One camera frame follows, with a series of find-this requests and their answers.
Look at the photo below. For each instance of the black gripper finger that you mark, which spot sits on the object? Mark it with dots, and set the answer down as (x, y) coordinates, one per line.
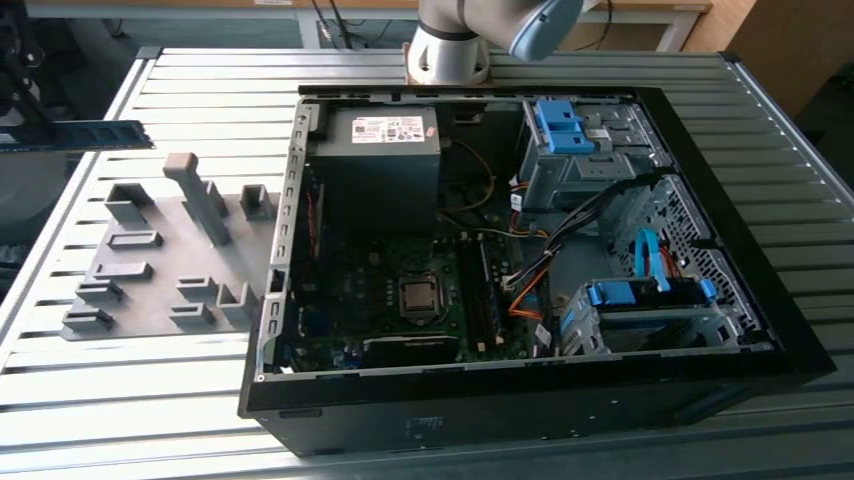
(30, 100)

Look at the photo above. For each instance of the blue RAM stick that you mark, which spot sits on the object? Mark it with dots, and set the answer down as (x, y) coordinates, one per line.
(101, 135)

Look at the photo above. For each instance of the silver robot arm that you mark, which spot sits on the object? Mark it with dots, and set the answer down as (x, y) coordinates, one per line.
(444, 55)

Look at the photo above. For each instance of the black RAM slot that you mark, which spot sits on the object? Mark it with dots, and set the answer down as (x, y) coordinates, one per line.
(474, 300)

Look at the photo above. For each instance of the grey office chair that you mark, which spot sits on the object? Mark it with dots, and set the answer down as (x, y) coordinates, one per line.
(41, 195)

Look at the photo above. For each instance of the grey parts rack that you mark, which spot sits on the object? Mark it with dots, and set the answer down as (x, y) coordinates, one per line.
(167, 240)

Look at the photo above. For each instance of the grey power supply unit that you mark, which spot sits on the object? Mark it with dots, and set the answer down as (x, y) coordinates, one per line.
(374, 175)

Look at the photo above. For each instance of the green motherboard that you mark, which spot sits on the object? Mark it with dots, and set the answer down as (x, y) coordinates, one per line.
(354, 300)

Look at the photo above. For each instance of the silver CPU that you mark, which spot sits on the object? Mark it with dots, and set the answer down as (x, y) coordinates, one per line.
(421, 296)

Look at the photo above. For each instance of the CPU socket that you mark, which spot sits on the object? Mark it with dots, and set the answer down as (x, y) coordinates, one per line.
(421, 316)

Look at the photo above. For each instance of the black graphics card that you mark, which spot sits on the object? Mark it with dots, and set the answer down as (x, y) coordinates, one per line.
(410, 350)

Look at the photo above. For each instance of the grey metal drive cage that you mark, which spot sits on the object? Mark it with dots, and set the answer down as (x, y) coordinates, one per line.
(588, 175)

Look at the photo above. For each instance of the black PC case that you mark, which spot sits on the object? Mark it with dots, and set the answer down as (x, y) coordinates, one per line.
(468, 400)

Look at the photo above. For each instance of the hard disk in blue carrier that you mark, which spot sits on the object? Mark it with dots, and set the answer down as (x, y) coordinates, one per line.
(617, 292)

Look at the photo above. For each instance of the white desk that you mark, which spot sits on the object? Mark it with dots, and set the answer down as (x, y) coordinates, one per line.
(677, 27)

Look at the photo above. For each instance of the metal disk bay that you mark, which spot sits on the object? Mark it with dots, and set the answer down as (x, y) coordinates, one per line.
(668, 317)

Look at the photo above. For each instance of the wooden cabinet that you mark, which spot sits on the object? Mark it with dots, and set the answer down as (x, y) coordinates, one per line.
(788, 50)

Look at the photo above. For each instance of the blue plastic drive bracket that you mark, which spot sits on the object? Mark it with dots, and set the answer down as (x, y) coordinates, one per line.
(564, 130)

